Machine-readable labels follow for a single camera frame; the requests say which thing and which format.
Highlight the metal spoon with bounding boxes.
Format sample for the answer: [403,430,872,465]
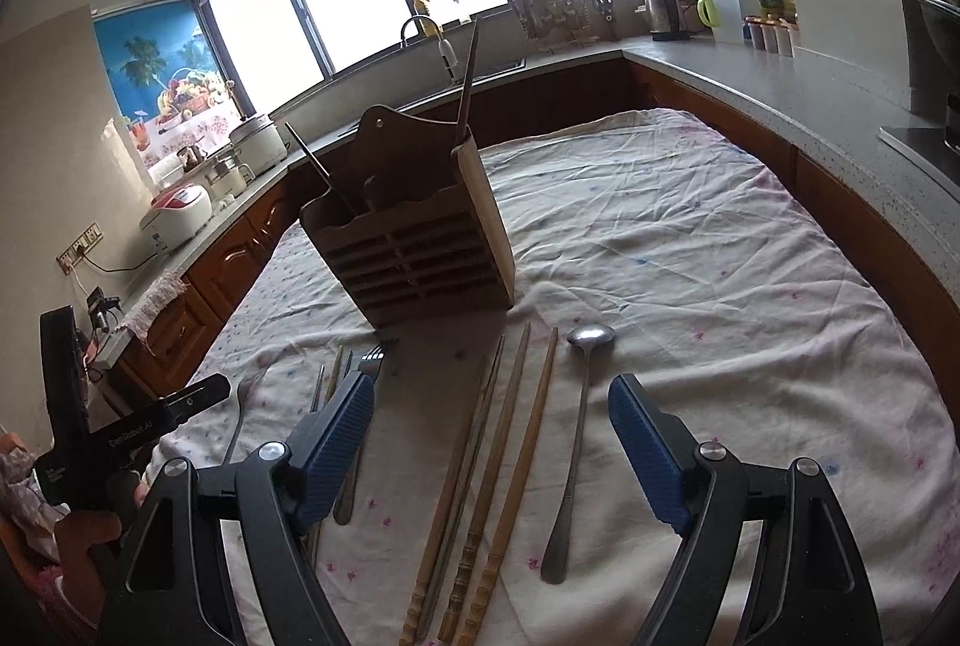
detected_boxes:
[540,322,617,586]

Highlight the dark metal chopstick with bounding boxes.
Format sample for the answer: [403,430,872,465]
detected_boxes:
[415,336,506,644]

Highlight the light wooden chopstick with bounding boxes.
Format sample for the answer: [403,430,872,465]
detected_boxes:
[438,322,530,644]
[454,327,558,644]

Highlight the brown wooden chopstick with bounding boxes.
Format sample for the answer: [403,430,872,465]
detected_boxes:
[398,355,488,646]

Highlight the chrome kitchen faucet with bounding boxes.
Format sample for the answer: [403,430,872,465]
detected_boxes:
[400,13,459,82]

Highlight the person's left hand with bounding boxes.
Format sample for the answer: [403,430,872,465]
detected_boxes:
[2,433,121,630]

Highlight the metal fork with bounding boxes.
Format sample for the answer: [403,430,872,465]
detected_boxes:
[221,368,268,464]
[330,337,401,528]

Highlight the thin chopstick left group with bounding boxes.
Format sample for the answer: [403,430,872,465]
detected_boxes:
[306,345,353,570]

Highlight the pink lace cloth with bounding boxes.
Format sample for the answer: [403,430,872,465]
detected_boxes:
[119,272,187,342]

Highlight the white floral tablecloth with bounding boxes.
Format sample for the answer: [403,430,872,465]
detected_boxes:
[152,106,960,646]

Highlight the lower wooden cabinets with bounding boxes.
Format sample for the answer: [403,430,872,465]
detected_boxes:
[107,168,320,407]

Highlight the white pink rice cooker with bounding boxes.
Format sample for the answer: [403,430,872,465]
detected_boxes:
[140,184,213,253]

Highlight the wooden utensil holder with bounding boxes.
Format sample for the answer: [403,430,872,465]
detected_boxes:
[299,104,516,329]

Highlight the white steamer pot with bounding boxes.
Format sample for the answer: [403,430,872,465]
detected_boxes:
[228,114,288,178]

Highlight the dark chopstick in holder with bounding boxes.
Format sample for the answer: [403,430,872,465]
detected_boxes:
[283,121,358,217]

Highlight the beach fruit poster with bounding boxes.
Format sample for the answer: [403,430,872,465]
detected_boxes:
[93,1,241,171]

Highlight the tall chopstick in holder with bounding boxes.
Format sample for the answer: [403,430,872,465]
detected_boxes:
[454,19,483,145]

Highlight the spice jar set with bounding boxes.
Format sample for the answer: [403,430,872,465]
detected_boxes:
[743,15,799,58]

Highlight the stainless electric kettle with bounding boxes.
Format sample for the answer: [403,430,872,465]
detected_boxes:
[644,0,690,41]

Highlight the dish drying rack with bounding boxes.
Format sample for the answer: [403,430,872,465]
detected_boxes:
[508,0,619,52]

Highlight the wall power socket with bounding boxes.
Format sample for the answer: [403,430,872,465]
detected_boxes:
[57,223,103,275]

